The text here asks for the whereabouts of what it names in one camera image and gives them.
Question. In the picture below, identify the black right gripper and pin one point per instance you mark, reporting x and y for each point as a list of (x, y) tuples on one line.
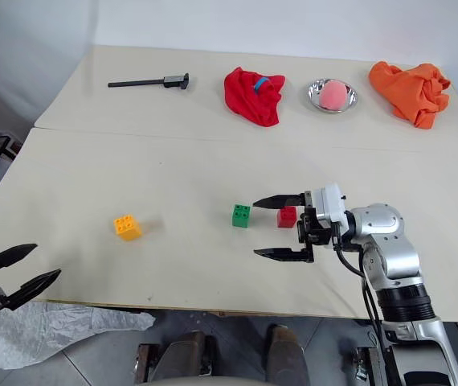
[(313, 233)]

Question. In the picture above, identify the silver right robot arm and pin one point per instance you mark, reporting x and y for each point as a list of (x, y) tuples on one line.
[(393, 257)]

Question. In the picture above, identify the red toy brick cube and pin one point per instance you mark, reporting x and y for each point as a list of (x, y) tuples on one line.
[(286, 219)]

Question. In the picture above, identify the green toy brick cube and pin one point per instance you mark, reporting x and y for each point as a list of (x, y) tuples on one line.
[(241, 217)]

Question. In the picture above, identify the white plastic sheet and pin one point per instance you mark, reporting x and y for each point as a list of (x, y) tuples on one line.
[(32, 333)]

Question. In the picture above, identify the yellow toy brick cube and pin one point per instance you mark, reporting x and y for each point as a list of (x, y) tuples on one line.
[(127, 229)]

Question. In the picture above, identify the crumpled red cloth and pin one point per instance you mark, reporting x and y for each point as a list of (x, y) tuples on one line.
[(249, 102)]

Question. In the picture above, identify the silver metal bowl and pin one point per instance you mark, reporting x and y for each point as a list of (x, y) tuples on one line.
[(313, 96)]

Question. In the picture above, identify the pink ball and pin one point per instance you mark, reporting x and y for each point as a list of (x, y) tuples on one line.
[(334, 95)]

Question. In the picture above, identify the blue band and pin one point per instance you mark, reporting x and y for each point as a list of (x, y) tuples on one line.
[(261, 85)]

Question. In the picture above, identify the crumpled orange cloth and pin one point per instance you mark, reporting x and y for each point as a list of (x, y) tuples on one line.
[(407, 90)]

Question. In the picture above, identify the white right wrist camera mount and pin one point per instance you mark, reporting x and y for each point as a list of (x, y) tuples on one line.
[(331, 205)]

